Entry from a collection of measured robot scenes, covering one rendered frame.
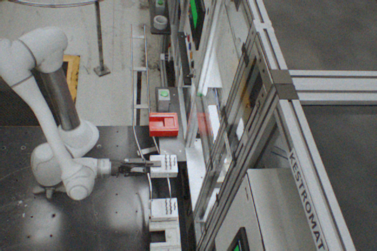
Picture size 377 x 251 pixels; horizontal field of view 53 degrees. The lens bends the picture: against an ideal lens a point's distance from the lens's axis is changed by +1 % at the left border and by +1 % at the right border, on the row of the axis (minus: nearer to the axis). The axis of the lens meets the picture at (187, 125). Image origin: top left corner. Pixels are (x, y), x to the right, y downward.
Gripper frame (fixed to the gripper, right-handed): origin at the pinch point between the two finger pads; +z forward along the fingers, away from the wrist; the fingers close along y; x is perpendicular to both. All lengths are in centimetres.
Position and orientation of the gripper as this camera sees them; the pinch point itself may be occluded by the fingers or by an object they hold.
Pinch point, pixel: (154, 166)
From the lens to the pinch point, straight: 181.2
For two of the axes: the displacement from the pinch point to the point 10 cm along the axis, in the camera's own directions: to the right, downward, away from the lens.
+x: -1.1, -7.9, 6.0
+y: 1.2, -6.1, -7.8
